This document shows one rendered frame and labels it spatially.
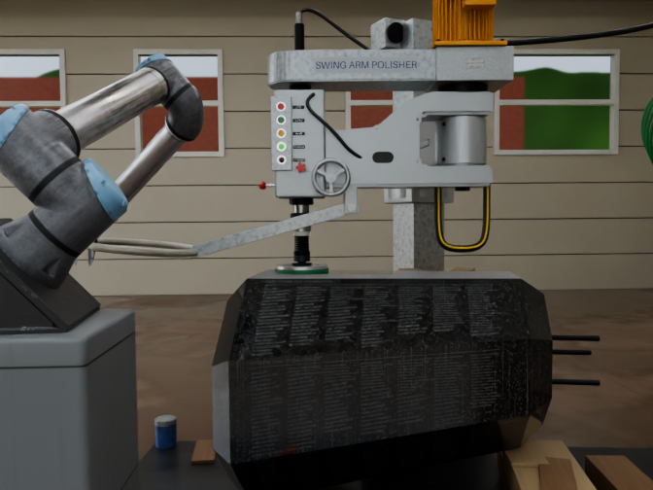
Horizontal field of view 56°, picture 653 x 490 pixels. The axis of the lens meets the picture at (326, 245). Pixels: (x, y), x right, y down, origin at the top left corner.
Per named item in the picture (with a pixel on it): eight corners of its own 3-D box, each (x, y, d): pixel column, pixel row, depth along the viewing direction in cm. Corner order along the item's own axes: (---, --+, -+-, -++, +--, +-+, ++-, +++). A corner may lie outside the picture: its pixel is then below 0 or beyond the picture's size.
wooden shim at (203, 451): (196, 442, 294) (196, 439, 294) (218, 441, 295) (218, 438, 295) (190, 464, 269) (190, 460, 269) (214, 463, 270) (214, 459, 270)
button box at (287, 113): (292, 170, 241) (292, 97, 240) (292, 170, 239) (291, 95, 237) (271, 170, 241) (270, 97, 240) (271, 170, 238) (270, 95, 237)
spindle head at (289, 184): (362, 204, 263) (361, 98, 261) (366, 203, 241) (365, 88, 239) (278, 205, 263) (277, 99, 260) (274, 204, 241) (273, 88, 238)
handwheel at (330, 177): (349, 197, 245) (349, 159, 244) (351, 196, 235) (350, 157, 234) (312, 197, 245) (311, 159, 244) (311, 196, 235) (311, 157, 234)
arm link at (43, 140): (45, 173, 136) (203, 78, 197) (-17, 113, 133) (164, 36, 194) (17, 209, 144) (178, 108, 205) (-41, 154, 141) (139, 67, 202)
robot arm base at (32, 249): (45, 293, 139) (78, 262, 140) (-19, 231, 136) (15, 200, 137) (67, 283, 158) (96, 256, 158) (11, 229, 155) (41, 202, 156)
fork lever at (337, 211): (359, 211, 262) (355, 199, 262) (361, 211, 243) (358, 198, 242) (202, 255, 262) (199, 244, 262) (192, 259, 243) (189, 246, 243)
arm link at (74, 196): (75, 256, 142) (131, 203, 143) (17, 202, 138) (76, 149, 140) (88, 250, 157) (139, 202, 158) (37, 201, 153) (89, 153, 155)
